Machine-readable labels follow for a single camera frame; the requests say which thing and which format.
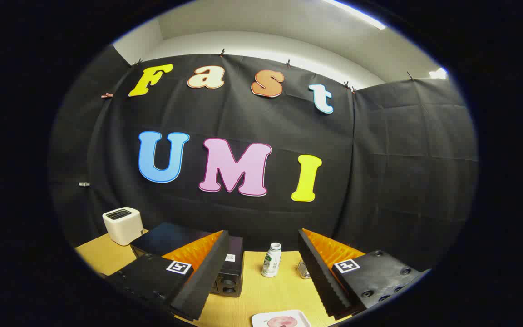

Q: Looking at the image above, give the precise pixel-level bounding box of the black toaster oven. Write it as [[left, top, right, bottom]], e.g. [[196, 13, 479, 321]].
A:
[[130, 222, 245, 298]]

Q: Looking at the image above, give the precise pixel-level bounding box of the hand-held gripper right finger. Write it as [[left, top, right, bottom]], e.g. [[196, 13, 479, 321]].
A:
[[297, 228, 426, 320]]

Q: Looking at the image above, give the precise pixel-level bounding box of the white bread toaster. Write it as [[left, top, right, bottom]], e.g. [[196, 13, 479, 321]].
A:
[[102, 207, 144, 246]]

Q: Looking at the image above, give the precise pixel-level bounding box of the black backdrop cloth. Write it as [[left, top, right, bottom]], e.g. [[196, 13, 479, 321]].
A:
[[48, 45, 479, 273]]

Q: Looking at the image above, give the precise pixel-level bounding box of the white square plate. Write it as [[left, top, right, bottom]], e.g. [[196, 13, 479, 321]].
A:
[[251, 310, 312, 327]]

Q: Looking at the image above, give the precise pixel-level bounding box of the white bottle green label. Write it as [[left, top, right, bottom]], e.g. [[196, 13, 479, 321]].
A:
[[261, 243, 282, 278]]

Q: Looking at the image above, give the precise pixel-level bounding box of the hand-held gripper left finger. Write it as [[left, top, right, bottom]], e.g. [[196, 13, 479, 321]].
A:
[[107, 229, 231, 322]]

